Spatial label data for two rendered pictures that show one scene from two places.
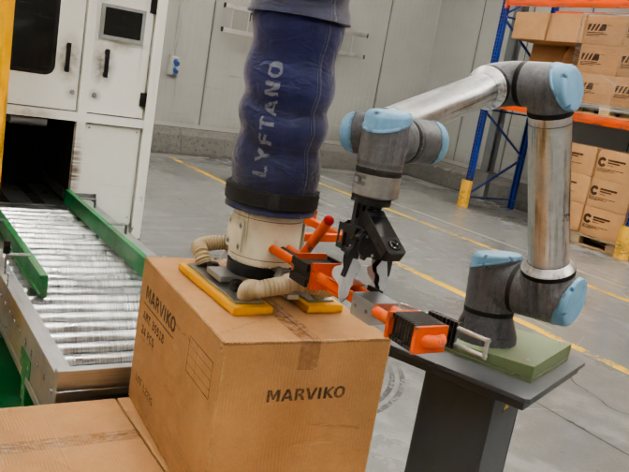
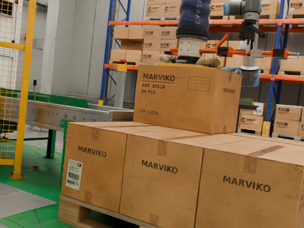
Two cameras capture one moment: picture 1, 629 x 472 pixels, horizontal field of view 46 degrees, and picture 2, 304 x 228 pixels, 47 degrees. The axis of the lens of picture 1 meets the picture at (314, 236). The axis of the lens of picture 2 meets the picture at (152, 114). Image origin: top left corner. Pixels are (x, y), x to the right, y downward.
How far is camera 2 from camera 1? 1.59 m
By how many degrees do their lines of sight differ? 27
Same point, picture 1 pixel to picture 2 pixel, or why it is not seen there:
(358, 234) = (250, 31)
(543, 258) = (251, 63)
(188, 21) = not seen: outside the picture
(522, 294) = (244, 77)
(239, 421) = (218, 97)
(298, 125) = (207, 7)
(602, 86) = (154, 55)
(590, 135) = not seen: hidden behind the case
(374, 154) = (254, 6)
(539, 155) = not seen: hidden behind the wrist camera
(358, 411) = (236, 99)
